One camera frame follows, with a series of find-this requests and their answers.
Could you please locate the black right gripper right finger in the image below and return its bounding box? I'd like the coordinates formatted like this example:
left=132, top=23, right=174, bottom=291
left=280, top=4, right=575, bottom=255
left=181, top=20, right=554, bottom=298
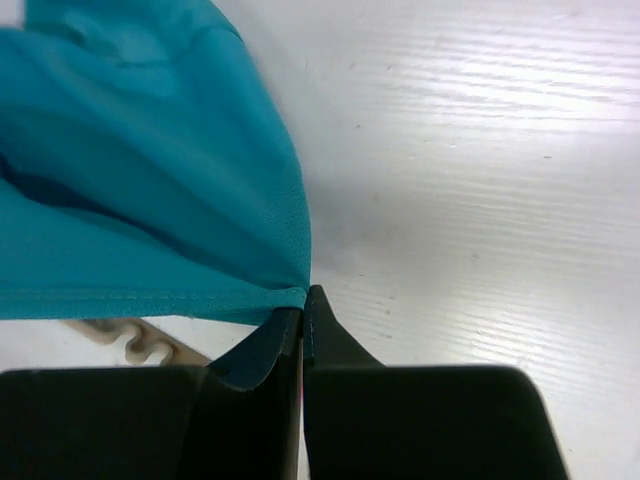
left=303, top=285, right=568, bottom=479

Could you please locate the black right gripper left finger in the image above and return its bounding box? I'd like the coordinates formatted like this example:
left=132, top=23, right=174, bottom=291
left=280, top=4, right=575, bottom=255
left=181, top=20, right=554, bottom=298
left=1, top=309, right=301, bottom=479

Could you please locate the beige wooden hanger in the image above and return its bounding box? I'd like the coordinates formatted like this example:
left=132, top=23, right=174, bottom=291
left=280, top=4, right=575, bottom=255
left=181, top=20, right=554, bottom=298
left=62, top=318, right=211, bottom=366

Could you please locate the teal t shirt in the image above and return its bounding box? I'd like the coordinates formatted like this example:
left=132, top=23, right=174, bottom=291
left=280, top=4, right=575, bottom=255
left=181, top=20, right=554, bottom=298
left=1, top=1, right=311, bottom=325

